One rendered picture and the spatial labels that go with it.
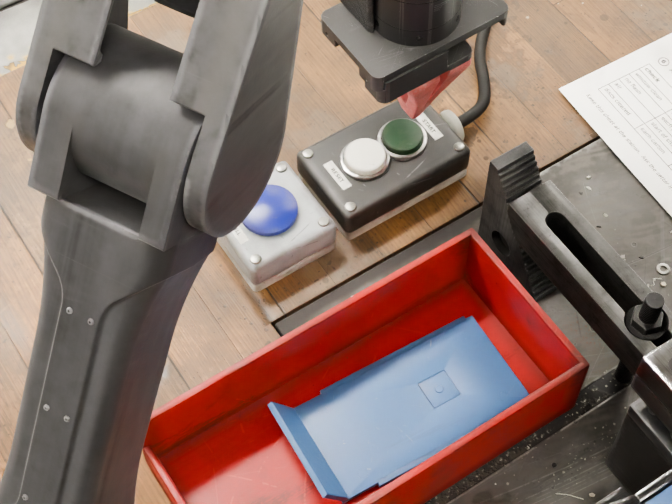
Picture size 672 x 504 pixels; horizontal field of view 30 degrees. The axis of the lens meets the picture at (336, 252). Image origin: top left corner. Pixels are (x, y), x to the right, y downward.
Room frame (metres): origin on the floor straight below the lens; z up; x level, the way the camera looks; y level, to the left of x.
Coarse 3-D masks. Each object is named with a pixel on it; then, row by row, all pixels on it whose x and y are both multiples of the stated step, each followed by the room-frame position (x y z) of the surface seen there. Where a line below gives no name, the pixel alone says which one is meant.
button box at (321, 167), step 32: (480, 32) 0.66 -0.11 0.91; (480, 64) 0.63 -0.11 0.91; (480, 96) 0.59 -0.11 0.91; (352, 128) 0.55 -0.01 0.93; (448, 128) 0.55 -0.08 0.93; (320, 160) 0.52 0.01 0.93; (416, 160) 0.52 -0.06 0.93; (448, 160) 0.52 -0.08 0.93; (320, 192) 0.50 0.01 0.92; (352, 192) 0.49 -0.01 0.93; (384, 192) 0.49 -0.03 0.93; (416, 192) 0.50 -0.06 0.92; (352, 224) 0.47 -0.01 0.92
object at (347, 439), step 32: (416, 352) 0.38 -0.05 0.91; (448, 352) 0.38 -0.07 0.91; (480, 352) 0.38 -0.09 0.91; (352, 384) 0.36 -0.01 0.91; (384, 384) 0.36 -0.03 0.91; (416, 384) 0.36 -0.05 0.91; (480, 384) 0.36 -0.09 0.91; (512, 384) 0.36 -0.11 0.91; (288, 416) 0.33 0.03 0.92; (320, 416) 0.34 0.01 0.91; (352, 416) 0.34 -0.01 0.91; (384, 416) 0.34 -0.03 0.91; (416, 416) 0.34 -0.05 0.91; (448, 416) 0.33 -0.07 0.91; (480, 416) 0.33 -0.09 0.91; (320, 448) 0.31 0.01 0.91; (352, 448) 0.31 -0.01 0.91; (384, 448) 0.31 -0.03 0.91; (416, 448) 0.31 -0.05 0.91; (320, 480) 0.28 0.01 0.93; (352, 480) 0.29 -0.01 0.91
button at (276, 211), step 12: (264, 192) 0.49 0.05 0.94; (276, 192) 0.49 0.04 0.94; (288, 192) 0.49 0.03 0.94; (264, 204) 0.48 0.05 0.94; (276, 204) 0.48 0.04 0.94; (288, 204) 0.48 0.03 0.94; (252, 216) 0.47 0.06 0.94; (264, 216) 0.47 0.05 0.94; (276, 216) 0.47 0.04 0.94; (288, 216) 0.47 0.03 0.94; (252, 228) 0.46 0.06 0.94; (264, 228) 0.46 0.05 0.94; (276, 228) 0.46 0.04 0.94; (288, 228) 0.46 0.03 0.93
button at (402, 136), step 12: (396, 120) 0.55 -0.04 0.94; (408, 120) 0.55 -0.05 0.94; (384, 132) 0.54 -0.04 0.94; (396, 132) 0.54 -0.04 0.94; (408, 132) 0.54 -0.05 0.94; (420, 132) 0.54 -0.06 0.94; (384, 144) 0.53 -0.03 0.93; (396, 144) 0.53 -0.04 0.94; (408, 144) 0.53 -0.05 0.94; (420, 144) 0.53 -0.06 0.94
